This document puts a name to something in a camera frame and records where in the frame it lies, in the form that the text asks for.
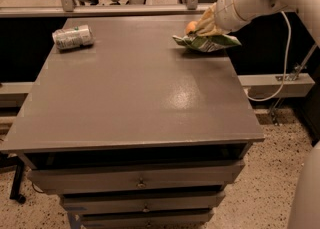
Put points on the grey drawer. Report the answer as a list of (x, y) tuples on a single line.
[(144, 202), (140, 177), (140, 219)]

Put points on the black stand leg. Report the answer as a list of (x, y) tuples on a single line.
[(17, 163)]

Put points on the crushed silver soda can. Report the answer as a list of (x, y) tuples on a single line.
[(75, 37)]

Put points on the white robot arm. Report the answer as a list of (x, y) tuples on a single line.
[(305, 211)]

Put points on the bottom grey drawer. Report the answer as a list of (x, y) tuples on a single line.
[(140, 219)]

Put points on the grey metal railing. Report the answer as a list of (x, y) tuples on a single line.
[(67, 8)]

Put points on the middle grey drawer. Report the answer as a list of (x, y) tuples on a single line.
[(144, 202)]

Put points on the orange fruit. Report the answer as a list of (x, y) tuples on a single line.
[(191, 27)]

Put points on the grey drawer cabinet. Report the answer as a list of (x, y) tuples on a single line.
[(135, 97)]

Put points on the green jalapeno chip bag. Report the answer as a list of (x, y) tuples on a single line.
[(206, 43)]

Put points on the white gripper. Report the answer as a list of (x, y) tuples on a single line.
[(225, 15)]

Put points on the top grey drawer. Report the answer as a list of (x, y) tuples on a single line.
[(140, 177)]

